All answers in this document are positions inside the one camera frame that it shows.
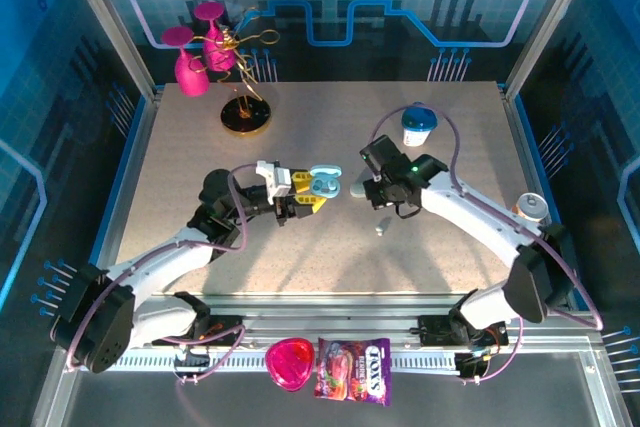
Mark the light blue earbud charging case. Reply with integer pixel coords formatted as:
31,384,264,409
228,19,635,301
308,164,344,199

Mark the white cup with blue lid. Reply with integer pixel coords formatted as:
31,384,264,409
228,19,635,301
401,102,439,148

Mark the pink wine glass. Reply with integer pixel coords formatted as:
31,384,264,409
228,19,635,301
193,0,237,73
160,25,211,98

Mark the orange drink can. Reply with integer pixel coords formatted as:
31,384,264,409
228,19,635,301
510,191,550,226

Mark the pink heart-shaped dish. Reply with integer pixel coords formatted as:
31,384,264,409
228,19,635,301
264,337,316,393

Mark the purple candy bag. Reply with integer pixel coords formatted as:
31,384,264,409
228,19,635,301
313,336,392,407

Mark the black electronics connector box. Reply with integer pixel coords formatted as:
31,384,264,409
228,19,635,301
172,344,211,386
453,351,494,383

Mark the gold wire glass holder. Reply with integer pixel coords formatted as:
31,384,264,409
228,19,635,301
187,6,281,136

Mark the aluminium extrusion rail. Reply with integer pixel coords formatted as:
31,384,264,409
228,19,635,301
149,291,591,348

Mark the blue-edged table side rail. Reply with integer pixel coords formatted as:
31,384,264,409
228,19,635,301
501,86,589,311
94,86,169,268

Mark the white slotted cable duct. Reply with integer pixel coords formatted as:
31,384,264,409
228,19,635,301
107,350,461,374

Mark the aluminium frame post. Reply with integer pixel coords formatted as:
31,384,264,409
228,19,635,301
503,0,602,93
53,0,159,101

